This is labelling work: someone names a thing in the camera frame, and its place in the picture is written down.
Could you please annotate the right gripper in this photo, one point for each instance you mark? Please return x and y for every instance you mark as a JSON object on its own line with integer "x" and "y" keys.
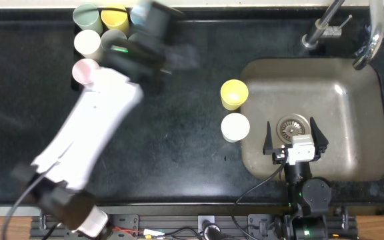
{"x": 280, "y": 155}

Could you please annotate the white cup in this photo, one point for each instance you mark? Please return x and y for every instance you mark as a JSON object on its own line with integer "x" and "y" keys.
{"x": 235, "y": 126}
{"x": 87, "y": 43}

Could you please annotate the yellow cup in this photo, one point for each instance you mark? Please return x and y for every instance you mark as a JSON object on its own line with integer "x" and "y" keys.
{"x": 114, "y": 18}
{"x": 233, "y": 93}

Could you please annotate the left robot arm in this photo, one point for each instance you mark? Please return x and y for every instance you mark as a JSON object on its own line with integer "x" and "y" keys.
{"x": 88, "y": 126}

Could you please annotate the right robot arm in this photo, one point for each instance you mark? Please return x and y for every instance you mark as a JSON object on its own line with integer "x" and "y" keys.
{"x": 315, "y": 195}

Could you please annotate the steel sink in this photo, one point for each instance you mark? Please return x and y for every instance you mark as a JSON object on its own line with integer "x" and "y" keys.
{"x": 345, "y": 100}

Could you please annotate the steel tap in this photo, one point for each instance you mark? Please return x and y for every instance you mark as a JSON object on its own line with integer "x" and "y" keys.
{"x": 322, "y": 23}

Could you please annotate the grey cup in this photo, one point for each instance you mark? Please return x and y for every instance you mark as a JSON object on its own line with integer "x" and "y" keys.
{"x": 112, "y": 36}

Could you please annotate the pink cup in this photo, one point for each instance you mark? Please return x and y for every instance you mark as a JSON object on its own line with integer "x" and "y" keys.
{"x": 83, "y": 70}

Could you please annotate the black tray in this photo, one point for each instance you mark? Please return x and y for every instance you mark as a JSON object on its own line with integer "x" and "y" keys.
{"x": 74, "y": 85}

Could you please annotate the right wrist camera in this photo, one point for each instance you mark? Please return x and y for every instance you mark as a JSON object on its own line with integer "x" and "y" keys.
{"x": 301, "y": 148}

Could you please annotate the mounting rail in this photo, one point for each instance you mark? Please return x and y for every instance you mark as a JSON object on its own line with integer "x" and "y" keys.
{"x": 172, "y": 223}

